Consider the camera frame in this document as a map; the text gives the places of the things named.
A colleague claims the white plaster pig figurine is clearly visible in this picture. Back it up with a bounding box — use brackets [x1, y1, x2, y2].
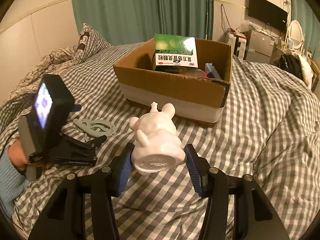
[129, 102, 186, 175]

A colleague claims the green white medicine box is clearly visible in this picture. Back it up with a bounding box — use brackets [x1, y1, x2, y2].
[152, 34, 198, 73]

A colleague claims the clear blue packaged card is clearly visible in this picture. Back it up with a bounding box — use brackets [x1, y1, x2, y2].
[204, 63, 221, 80]

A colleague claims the light blue sleeve forearm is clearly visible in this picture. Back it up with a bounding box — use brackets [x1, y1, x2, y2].
[0, 147, 29, 218]

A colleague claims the person's left hand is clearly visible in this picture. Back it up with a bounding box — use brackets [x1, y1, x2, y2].
[7, 139, 53, 172]

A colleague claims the grey flat plastic ornament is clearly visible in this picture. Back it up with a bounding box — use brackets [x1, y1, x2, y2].
[73, 119, 116, 142]

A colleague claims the patterned pillow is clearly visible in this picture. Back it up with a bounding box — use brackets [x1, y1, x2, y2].
[8, 23, 112, 99]

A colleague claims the grey checkered duvet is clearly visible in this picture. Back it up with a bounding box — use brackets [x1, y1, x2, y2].
[1, 44, 319, 239]

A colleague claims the green curtain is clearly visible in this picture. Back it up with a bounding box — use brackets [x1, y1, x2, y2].
[72, 0, 214, 45]
[291, 0, 319, 61]

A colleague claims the brown cardboard box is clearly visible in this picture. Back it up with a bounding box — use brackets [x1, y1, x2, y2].
[113, 38, 233, 127]

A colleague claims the black white plush toy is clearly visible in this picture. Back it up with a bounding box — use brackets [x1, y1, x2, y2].
[272, 52, 313, 89]

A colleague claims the white cabinet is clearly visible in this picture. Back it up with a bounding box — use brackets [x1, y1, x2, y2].
[225, 30, 273, 63]

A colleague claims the white oval mirror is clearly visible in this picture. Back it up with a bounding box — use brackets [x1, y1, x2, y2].
[287, 20, 304, 50]

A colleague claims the black wall television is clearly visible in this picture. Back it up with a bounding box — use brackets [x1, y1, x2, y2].
[248, 0, 288, 33]

